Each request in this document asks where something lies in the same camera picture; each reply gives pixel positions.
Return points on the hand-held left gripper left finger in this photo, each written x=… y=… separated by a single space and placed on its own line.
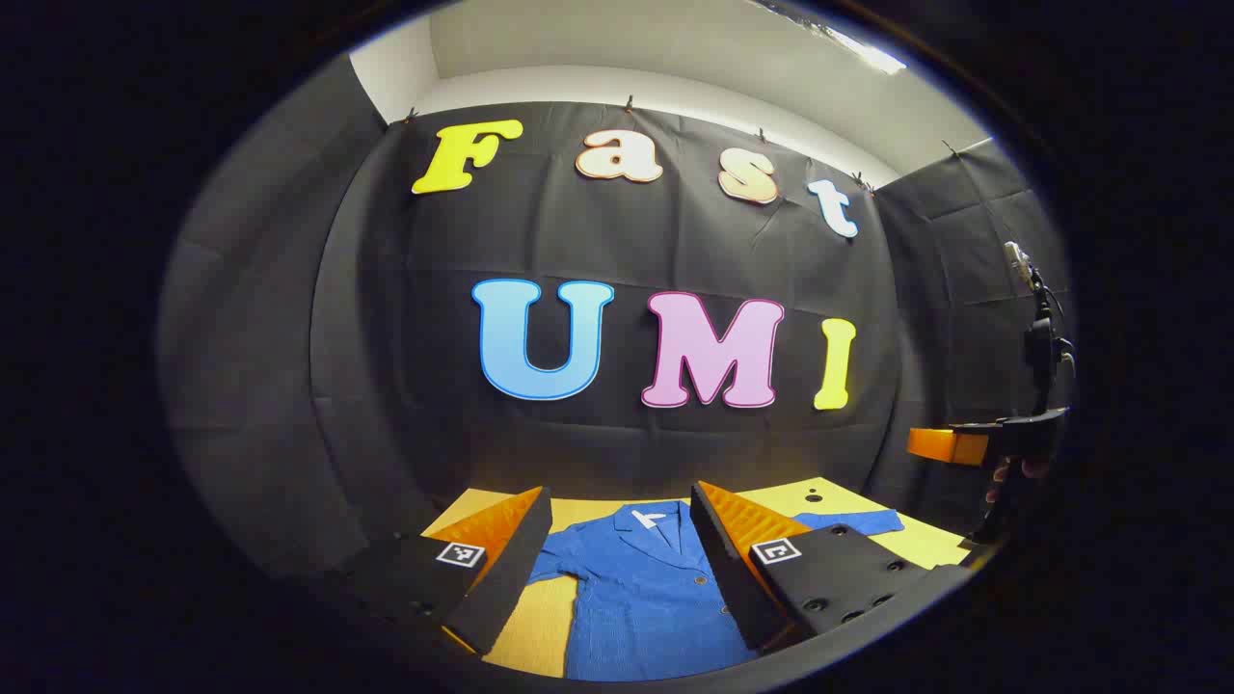
x=506 y=569

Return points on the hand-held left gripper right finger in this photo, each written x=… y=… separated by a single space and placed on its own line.
x=721 y=569

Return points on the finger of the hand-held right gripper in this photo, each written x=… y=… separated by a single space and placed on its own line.
x=940 y=444

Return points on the black backdrop cloth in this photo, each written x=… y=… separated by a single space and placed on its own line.
x=289 y=366

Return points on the ceiling light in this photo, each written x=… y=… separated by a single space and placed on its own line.
x=863 y=50

